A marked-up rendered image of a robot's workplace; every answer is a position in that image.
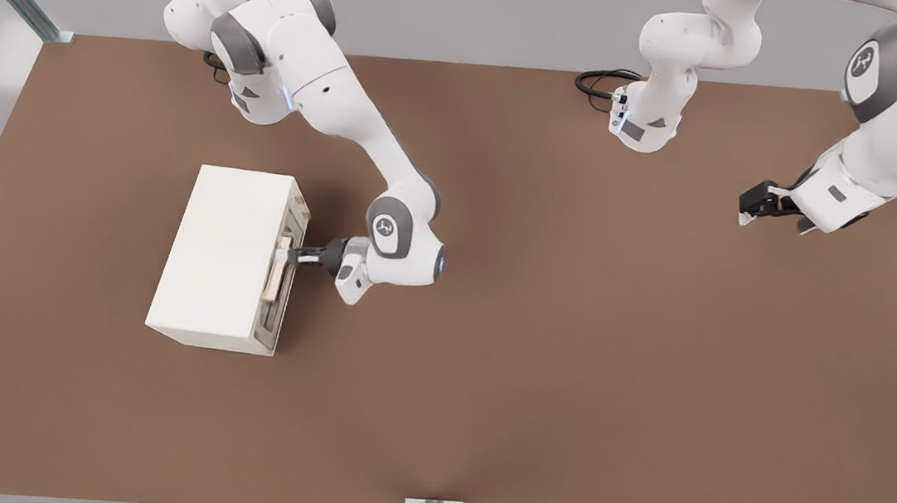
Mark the white oven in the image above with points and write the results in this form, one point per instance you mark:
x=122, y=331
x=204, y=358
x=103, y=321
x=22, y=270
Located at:
x=227, y=257

